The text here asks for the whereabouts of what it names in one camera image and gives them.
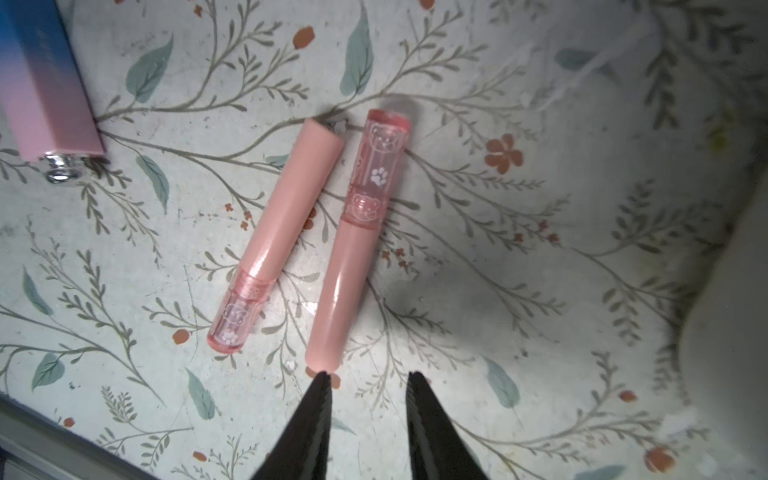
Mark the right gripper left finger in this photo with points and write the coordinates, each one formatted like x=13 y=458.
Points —
x=302 y=450

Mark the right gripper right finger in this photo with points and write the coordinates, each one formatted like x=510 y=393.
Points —
x=436 y=450

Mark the pink lip gloss tube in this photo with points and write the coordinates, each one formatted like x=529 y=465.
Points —
x=373 y=178
x=304 y=175

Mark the white storage box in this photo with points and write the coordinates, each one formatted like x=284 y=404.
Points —
x=723 y=346

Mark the blue pink lipstick tube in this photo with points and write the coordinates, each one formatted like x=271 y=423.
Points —
x=42 y=94

